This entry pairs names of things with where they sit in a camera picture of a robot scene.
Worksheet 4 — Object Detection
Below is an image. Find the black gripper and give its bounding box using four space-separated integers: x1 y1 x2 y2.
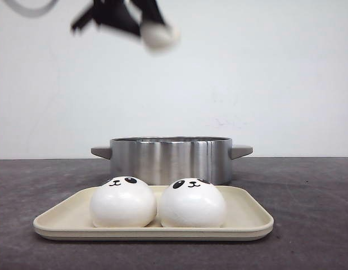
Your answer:
71 0 171 37

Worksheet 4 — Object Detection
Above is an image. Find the panda bun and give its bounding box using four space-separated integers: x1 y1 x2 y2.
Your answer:
158 178 227 228
140 22 180 52
89 176 157 228

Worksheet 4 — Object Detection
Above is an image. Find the stainless steel steamer pot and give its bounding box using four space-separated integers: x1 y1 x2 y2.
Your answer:
91 136 253 185

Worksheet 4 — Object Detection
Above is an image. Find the cream rectangular tray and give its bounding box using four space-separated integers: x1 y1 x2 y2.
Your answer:
33 186 274 241

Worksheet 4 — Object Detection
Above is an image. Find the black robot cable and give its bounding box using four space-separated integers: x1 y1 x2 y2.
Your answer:
0 0 58 18

